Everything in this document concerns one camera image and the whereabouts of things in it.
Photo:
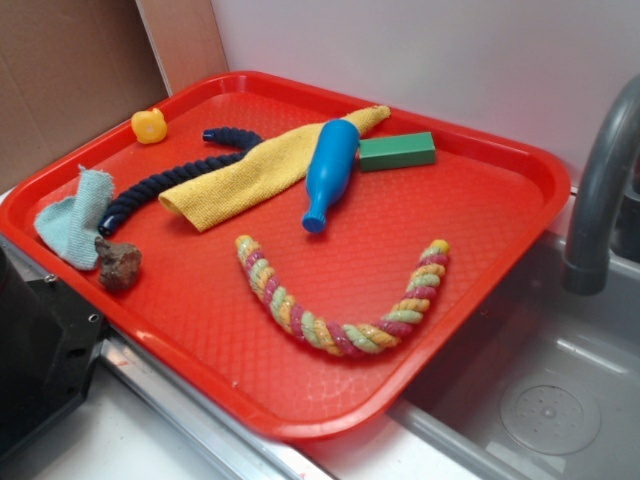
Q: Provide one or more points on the light blue cloth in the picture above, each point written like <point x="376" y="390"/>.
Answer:
<point x="69" y="227"/>

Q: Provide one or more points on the grey faucet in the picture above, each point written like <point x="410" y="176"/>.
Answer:
<point x="605" y="217"/>

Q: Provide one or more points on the green rectangular block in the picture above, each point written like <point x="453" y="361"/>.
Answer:
<point x="394" y="152"/>

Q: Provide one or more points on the yellow cloth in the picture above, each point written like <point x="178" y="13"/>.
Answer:
<point x="266" y="171"/>

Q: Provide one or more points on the sink drain cover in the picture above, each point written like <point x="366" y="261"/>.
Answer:
<point x="549" y="414"/>

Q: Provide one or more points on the blue plastic bottle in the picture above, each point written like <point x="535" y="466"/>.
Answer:
<point x="329" y="171"/>

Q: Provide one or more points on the brown cardboard panel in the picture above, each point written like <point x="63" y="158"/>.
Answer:
<point x="71" y="70"/>

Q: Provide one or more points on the yellow rubber duck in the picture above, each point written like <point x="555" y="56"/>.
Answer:
<point x="149" y="127"/>

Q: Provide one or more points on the grey sink basin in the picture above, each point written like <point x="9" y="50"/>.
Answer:
<point x="530" y="325"/>

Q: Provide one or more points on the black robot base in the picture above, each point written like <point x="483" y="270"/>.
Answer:
<point x="50" y="339"/>

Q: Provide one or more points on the red plastic tray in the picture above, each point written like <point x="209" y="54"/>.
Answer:
<point x="192" y="309"/>

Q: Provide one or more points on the brown rock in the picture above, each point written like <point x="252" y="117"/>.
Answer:
<point x="119" y="264"/>

